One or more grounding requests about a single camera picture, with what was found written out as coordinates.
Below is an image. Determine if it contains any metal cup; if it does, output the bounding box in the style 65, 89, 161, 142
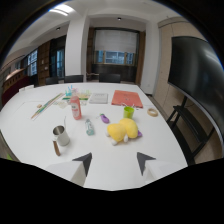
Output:
52, 125, 71, 147

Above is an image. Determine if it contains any red drink bottle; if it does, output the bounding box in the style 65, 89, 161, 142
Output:
69, 95, 83, 121

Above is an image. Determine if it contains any black office chair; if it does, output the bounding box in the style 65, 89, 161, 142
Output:
63, 74, 85, 84
98, 72, 122, 84
45, 76, 60, 86

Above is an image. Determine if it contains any small clear plastic bottle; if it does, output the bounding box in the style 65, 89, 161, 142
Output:
84, 118, 95, 136

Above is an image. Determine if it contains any white paper booklet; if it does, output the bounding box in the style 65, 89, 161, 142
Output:
88, 92, 109, 105

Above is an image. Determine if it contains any long wooden ruler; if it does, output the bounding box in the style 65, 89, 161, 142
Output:
30, 92, 65, 120

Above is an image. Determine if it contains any black display stand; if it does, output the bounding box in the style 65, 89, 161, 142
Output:
165, 95, 216, 167

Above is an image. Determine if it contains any green cup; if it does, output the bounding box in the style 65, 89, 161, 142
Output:
122, 106, 135, 120

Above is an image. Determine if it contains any window roller blind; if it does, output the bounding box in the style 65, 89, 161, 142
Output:
94, 29, 138, 54

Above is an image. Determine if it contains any yellow plush toy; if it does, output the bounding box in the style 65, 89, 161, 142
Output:
105, 117, 143, 146

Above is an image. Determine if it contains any green sheet with small items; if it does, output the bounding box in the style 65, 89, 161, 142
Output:
61, 85, 92, 102

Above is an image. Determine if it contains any yellow round tape coil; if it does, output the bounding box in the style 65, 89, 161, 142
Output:
147, 107, 159, 118

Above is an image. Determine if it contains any purple eggplant toy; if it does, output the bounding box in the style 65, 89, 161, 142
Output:
99, 113, 111, 125

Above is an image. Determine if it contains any large black display screen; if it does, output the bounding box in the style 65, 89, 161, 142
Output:
167, 35, 224, 145

